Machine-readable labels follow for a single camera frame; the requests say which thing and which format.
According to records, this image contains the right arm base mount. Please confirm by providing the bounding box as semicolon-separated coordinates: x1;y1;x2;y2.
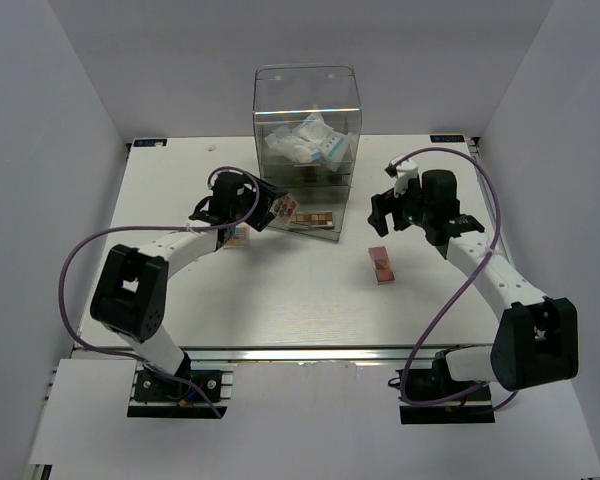
399;359;495;425

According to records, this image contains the blue label sticker right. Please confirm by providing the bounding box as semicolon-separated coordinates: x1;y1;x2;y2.
429;134;466;144

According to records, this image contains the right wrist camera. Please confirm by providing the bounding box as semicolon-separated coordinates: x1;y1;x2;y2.
385;156;419;197

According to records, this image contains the clear acrylic drawer organizer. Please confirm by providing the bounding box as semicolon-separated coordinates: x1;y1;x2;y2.
252;63;362;242

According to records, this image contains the purple cable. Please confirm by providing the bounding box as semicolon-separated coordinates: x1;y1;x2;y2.
392;148;521;412
59;167;261;419

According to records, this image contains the cotton pad bag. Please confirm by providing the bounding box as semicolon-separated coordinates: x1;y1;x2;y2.
297;112;351;172
264;125;322;164

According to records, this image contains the brown eyeshadow palette long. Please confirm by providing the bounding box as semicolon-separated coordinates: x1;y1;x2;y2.
291;212;334;229

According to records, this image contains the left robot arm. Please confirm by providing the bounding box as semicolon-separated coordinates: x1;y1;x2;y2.
90;168;290;399

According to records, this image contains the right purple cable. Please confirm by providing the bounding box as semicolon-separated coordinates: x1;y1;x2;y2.
392;148;521;412

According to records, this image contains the blue label sticker left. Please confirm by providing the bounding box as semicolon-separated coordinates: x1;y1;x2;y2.
132;139;167;148

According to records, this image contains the round-pan orange palette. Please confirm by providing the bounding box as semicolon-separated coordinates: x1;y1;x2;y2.
272;195;299;222

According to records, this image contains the pink blush palette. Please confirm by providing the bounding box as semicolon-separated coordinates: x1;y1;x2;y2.
368;246;395;284

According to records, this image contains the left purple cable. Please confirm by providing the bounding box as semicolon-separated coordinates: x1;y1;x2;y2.
59;167;261;419

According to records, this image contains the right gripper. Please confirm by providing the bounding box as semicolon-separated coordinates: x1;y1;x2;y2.
368;174;433;237

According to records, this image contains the blue label sticker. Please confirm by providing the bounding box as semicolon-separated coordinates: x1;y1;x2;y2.
132;139;167;148
429;134;466;144

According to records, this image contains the aluminium table rail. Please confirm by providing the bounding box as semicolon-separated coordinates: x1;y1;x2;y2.
69;344;491;363

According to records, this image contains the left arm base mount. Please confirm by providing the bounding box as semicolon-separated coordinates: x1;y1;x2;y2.
127;362;235;420

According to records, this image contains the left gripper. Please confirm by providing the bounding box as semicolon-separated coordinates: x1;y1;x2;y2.
230;171;285;231

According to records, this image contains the glitter nine-pan palette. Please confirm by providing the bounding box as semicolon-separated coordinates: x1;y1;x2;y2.
226;225;250;248

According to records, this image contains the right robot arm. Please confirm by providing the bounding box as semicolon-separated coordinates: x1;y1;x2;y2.
368;170;579;399

